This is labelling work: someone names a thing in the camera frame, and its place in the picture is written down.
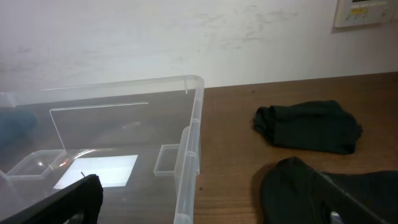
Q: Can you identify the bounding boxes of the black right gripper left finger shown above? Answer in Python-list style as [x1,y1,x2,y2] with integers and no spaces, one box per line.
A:
[1,174,103,224]

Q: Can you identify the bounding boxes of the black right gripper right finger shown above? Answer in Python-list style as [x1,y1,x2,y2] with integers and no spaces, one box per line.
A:
[312,170,389,223]

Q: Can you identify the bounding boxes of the large black garment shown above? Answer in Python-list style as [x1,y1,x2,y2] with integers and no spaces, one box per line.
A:
[260,157,397,223]

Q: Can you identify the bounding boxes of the small black garment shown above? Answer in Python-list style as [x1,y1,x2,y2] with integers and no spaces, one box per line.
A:
[253,100,363,155]

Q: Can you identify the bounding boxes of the white label in bin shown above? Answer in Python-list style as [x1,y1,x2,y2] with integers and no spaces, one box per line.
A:
[54,155,138,190]

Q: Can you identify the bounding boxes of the clear plastic storage bin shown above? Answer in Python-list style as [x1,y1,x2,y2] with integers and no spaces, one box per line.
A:
[1,75,204,223]

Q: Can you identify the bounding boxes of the dark blue folded jeans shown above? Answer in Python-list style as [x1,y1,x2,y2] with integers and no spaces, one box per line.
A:
[1,110,37,149]

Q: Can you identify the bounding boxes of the white wall control panel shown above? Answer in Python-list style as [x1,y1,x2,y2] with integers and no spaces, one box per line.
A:
[334,0,397,28]

